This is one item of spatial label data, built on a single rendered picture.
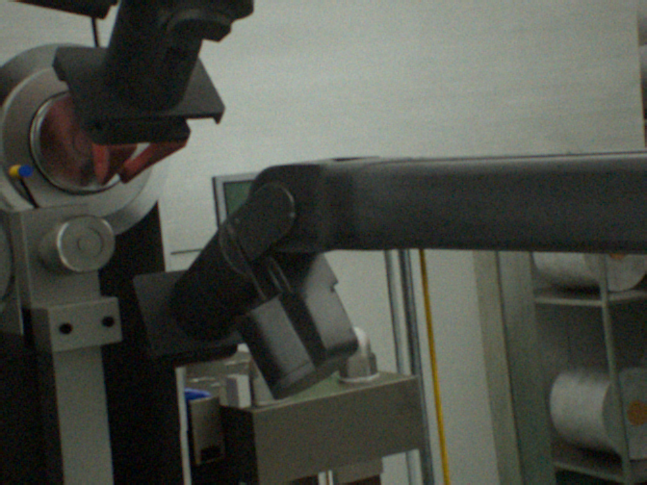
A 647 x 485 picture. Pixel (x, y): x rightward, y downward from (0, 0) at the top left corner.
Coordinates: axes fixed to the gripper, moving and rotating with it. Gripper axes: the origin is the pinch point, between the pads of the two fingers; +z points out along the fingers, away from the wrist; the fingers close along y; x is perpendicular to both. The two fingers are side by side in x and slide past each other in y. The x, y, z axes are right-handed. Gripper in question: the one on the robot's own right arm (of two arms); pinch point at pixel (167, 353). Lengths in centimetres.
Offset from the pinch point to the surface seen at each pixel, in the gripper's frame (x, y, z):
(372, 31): 40, 43, 14
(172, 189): 25.5, 15.5, 21.0
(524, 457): -5, 72, 54
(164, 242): 7.2, -0.2, -5.8
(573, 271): 78, 241, 210
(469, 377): 63, 226, 262
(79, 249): 3.6, -10.3, -14.1
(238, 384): -4.4, 4.1, -2.2
